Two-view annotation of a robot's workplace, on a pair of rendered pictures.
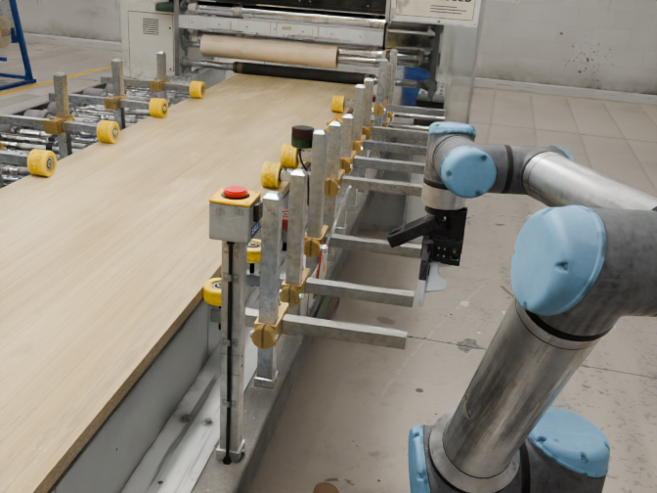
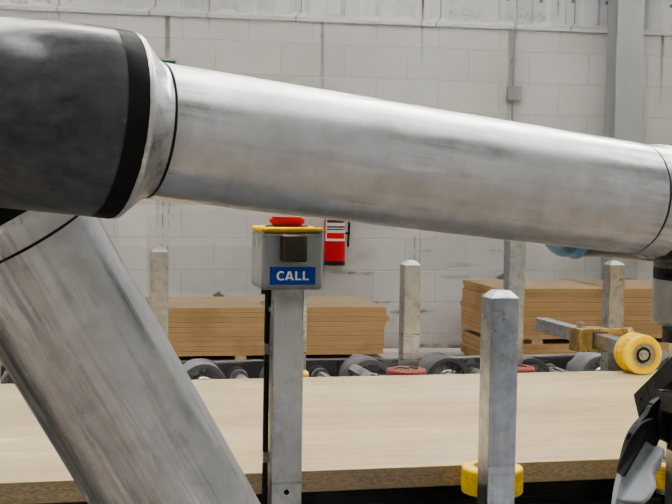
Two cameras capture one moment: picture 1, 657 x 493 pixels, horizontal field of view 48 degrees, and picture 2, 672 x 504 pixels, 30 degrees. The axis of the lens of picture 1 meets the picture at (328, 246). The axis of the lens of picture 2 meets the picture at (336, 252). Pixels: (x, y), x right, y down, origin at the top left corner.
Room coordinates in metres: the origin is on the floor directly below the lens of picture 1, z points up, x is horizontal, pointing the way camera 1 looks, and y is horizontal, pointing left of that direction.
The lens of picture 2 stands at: (0.66, -1.18, 1.27)
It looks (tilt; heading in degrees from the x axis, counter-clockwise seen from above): 3 degrees down; 68
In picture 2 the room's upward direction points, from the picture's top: 1 degrees clockwise
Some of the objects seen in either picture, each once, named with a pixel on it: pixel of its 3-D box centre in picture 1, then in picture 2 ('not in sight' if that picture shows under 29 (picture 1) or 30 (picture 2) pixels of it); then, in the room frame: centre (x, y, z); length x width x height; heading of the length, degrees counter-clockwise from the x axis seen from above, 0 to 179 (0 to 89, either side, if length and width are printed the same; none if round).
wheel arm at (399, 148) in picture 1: (370, 144); not in sight; (2.68, -0.13, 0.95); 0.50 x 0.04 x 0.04; 81
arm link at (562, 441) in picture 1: (554, 468); not in sight; (1.06, -0.42, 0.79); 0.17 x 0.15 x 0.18; 95
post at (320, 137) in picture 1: (315, 215); not in sight; (1.90, 0.04, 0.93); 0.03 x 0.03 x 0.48; 81
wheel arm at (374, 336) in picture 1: (307, 327); not in sight; (1.44, 0.03, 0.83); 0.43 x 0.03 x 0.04; 81
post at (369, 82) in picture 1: (364, 138); not in sight; (2.89, -0.11, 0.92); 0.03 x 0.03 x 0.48; 81
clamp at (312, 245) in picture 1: (314, 240); not in sight; (1.92, 0.04, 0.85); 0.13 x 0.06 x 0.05; 171
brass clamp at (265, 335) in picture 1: (270, 324); not in sight; (1.43, 0.12, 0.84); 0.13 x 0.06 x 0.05; 171
